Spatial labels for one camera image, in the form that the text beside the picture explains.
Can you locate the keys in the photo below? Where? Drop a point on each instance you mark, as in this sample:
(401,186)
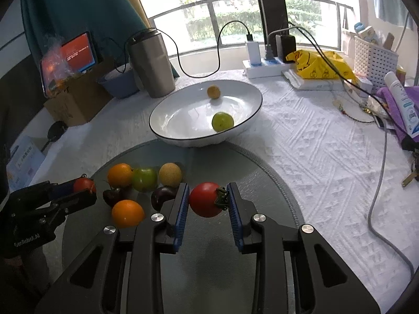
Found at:
(410,175)

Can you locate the small white box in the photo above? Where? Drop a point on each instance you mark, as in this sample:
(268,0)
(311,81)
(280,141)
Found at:
(364,85)

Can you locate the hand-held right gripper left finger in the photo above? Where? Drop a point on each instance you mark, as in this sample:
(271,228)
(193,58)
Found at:
(182,209)

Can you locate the cardboard box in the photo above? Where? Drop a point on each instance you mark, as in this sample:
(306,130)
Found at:
(77,101)

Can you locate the white charger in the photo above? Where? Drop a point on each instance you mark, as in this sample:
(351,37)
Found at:
(252,51)

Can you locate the dark window post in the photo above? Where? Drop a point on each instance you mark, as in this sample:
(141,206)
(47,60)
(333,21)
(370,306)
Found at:
(270,6)

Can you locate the white and blue carton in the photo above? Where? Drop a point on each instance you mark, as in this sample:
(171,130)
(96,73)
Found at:
(23,166)

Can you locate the steel tumbler with black lid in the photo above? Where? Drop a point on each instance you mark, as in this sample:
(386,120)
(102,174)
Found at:
(152,65)

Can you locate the white power strip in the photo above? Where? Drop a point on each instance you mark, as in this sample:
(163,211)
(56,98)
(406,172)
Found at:
(262,69)

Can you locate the large red tomato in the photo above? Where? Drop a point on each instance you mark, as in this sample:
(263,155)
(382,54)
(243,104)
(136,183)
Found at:
(204,200)

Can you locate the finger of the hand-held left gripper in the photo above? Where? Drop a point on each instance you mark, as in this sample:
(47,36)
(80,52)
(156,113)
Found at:
(64,188)
(77,200)

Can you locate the white flat packet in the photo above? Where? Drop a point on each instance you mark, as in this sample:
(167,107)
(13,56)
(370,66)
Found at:
(314,84)

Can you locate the black charger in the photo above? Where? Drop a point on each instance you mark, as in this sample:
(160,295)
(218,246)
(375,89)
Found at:
(285,46)

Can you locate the white cream tube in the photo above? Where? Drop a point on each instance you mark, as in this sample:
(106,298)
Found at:
(402,108)

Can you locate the grey plug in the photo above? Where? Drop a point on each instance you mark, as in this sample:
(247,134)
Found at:
(269,53)

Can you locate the teal curtain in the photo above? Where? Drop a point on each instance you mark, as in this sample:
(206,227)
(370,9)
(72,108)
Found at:
(81,9)

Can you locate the white bowl with dark rim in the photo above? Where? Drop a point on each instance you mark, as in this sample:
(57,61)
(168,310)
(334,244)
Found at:
(183,114)

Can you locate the grey round placemat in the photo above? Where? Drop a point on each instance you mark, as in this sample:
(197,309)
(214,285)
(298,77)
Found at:
(209,163)

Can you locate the purple cloth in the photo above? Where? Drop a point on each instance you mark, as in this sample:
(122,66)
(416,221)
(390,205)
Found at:
(388,96)

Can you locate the white plastic basket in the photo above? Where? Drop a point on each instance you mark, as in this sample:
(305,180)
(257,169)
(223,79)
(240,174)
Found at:
(376,60)

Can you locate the green lime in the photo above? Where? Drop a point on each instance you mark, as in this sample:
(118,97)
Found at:
(222,121)

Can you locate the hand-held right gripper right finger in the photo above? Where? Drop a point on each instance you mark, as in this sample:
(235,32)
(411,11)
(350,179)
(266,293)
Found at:
(234,217)

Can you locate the small yellow citrus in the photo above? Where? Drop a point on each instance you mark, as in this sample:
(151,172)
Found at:
(213,92)

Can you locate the yellow plastic bag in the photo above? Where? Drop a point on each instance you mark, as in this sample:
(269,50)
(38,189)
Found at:
(320,65)

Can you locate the yellow plum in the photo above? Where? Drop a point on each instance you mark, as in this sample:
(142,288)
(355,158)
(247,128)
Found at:
(170,173)

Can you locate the balcony railing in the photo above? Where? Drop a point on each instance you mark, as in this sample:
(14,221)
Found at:
(229,1)

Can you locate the orange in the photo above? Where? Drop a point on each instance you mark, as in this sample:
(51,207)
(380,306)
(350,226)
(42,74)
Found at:
(127,214)
(119,175)

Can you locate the tablet with red screen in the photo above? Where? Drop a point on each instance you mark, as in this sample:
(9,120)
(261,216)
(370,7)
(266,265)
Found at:
(80,52)

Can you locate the small red tomato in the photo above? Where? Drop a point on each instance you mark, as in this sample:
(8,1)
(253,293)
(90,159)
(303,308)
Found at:
(84,185)

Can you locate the blue bowl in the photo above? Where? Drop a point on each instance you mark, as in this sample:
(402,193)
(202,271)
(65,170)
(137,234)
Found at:
(118,85)

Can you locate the black round object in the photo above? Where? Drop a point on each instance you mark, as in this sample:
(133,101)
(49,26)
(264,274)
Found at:
(55,130)

